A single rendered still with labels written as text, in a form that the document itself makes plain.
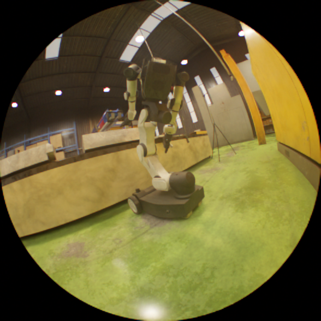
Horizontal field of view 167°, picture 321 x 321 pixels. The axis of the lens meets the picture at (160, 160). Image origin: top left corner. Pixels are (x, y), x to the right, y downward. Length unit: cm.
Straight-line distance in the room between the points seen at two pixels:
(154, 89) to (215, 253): 109
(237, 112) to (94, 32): 1040
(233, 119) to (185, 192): 614
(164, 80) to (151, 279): 119
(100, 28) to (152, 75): 892
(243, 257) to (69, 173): 155
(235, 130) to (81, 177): 667
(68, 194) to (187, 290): 130
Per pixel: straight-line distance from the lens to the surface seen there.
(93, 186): 136
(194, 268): 61
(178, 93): 104
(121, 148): 148
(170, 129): 111
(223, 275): 59
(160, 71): 87
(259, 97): 841
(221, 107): 698
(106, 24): 958
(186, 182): 80
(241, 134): 665
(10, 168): 170
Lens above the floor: 54
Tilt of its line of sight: 4 degrees down
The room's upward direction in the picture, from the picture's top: 15 degrees counter-clockwise
